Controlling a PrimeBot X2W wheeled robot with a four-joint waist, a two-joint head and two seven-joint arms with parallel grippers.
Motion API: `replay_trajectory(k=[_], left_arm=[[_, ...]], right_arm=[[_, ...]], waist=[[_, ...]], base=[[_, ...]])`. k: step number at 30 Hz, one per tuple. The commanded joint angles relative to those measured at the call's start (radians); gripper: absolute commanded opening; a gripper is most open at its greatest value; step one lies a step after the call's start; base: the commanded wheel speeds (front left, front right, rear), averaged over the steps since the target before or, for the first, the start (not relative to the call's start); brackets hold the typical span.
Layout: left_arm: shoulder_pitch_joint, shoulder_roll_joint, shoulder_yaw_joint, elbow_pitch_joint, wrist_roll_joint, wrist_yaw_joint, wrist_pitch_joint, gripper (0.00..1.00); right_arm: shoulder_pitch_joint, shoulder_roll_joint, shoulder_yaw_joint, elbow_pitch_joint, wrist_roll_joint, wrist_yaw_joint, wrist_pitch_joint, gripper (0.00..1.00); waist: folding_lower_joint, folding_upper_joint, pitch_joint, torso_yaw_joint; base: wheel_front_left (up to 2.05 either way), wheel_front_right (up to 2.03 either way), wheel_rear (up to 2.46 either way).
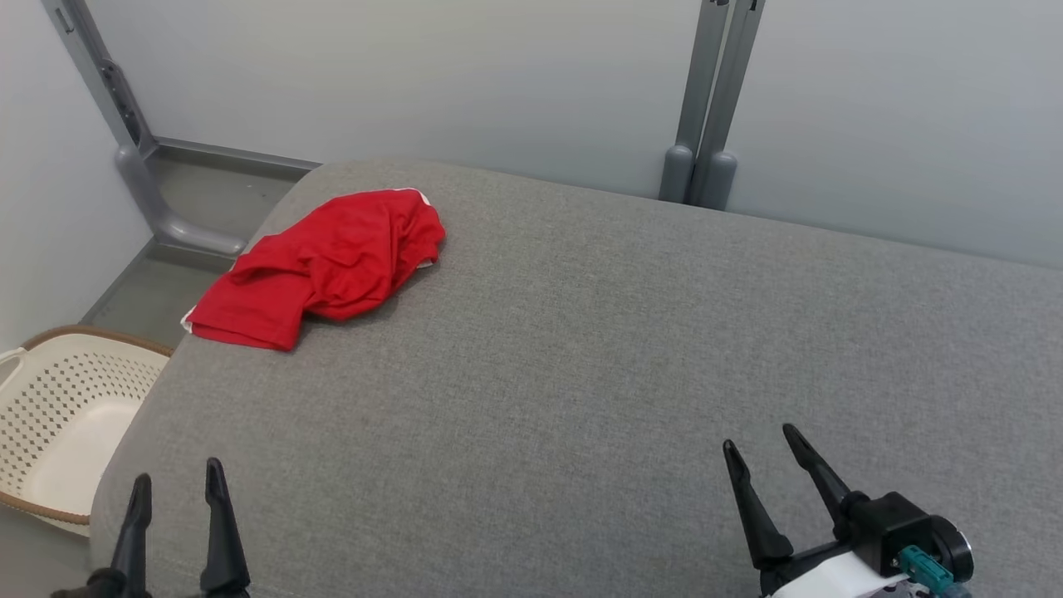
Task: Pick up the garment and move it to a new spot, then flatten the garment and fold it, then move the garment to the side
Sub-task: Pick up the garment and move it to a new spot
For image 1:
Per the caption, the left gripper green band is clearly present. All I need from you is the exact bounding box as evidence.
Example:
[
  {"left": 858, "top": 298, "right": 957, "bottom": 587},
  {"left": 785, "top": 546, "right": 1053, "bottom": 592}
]
[{"left": 50, "top": 458, "right": 252, "bottom": 598}]

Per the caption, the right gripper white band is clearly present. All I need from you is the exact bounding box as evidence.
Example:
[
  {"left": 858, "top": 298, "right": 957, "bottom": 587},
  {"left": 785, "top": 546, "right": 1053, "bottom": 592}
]
[{"left": 723, "top": 424, "right": 923, "bottom": 598}]

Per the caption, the red shorts white trim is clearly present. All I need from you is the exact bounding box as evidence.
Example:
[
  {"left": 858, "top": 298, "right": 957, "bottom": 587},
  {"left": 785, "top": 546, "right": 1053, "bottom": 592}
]
[{"left": 181, "top": 189, "right": 448, "bottom": 352}]

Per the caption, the cream perforated laundry basket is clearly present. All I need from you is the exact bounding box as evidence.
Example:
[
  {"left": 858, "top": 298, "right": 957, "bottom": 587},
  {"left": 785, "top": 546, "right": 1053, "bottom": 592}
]
[{"left": 0, "top": 326, "right": 175, "bottom": 537}]

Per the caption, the grey partition post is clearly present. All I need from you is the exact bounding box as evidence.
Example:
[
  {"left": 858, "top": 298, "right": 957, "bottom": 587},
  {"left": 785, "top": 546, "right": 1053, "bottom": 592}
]
[
  {"left": 689, "top": 0, "right": 767, "bottom": 210},
  {"left": 660, "top": 0, "right": 732, "bottom": 204}
]

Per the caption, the grey corner post with foot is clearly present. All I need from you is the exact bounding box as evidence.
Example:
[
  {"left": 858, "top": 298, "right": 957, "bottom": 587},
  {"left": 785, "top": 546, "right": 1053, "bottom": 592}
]
[{"left": 42, "top": 0, "right": 247, "bottom": 256}]

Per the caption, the grey floor rail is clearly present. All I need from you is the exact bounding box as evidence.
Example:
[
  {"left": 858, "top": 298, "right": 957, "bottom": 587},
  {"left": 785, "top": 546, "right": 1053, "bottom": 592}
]
[{"left": 152, "top": 136, "right": 322, "bottom": 177}]

